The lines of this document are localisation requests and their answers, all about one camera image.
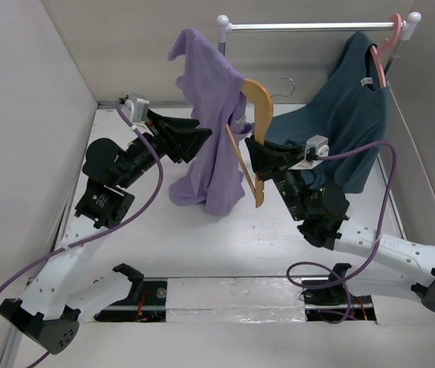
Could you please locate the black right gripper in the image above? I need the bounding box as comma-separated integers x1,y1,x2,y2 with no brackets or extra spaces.
245,133,310,221

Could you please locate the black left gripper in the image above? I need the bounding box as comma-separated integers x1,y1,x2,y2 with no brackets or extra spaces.
117,108,211,189

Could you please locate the purple t shirt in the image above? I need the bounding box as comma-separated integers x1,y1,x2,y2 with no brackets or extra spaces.
167,27,255,216

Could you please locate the wooden clothes hanger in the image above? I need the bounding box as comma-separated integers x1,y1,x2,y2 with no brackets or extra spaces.
226,78,274,208

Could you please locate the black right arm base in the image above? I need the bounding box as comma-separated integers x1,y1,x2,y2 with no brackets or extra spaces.
299,274,376,324

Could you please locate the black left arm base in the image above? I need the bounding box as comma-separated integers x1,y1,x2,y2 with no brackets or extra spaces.
94,264,168,323

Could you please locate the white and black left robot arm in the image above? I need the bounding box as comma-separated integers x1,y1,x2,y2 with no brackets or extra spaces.
0,111,212,355

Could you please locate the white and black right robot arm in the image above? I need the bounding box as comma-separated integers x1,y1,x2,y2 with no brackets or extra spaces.
245,136,435,313

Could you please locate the dark teal t shirt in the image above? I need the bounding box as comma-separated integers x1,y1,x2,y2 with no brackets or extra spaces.
267,31,391,195

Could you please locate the pink plastic clothes hanger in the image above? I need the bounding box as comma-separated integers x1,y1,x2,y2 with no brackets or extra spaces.
368,13,405,88

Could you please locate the white and silver clothes rack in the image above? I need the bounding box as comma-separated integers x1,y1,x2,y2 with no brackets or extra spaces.
217,11,422,59

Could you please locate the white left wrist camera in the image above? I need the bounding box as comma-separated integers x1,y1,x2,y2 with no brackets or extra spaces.
120,94,149,131

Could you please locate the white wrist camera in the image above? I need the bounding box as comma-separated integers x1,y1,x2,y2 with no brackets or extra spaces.
120,94,149,131
290,135,329,170

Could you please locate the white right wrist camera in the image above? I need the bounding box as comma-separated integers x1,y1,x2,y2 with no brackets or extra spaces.
290,135,329,170

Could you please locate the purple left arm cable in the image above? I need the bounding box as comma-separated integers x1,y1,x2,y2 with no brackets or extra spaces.
0,100,165,368

